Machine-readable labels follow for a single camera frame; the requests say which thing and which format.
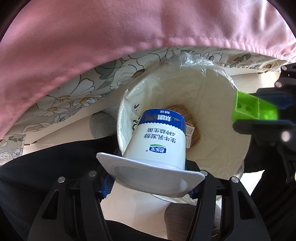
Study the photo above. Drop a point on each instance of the green block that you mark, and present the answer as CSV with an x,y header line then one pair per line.
x,y
249,107

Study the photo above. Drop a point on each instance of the brown slipper right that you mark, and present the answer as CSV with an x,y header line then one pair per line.
x,y
178,219

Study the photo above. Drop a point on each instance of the grey slipper left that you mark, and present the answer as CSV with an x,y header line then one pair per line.
x,y
102,125

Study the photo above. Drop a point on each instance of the pink bed sheet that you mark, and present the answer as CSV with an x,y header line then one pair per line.
x,y
44,44

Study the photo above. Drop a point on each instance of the black trouser leg left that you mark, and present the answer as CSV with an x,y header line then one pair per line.
x,y
26,180

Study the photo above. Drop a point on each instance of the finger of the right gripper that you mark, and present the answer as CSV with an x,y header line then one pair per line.
x,y
264,130
279,98

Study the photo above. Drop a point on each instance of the white trash bin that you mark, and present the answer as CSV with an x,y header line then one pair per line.
x,y
204,96

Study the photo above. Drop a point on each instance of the small white box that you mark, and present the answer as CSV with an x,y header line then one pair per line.
x,y
188,133

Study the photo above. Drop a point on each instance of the black trouser leg right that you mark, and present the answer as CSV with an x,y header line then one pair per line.
x,y
273,197

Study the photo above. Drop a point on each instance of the white yogurt cup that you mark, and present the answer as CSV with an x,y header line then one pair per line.
x,y
154,160

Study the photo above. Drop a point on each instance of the black trouser leg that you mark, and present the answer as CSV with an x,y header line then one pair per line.
x,y
26,180
273,197

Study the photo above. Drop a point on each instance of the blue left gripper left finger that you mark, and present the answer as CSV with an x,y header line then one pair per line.
x,y
107,185

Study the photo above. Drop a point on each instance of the floral bed skirt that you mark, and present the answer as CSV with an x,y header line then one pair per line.
x,y
97,83

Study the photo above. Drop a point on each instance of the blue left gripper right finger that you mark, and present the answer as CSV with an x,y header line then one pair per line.
x,y
193,193

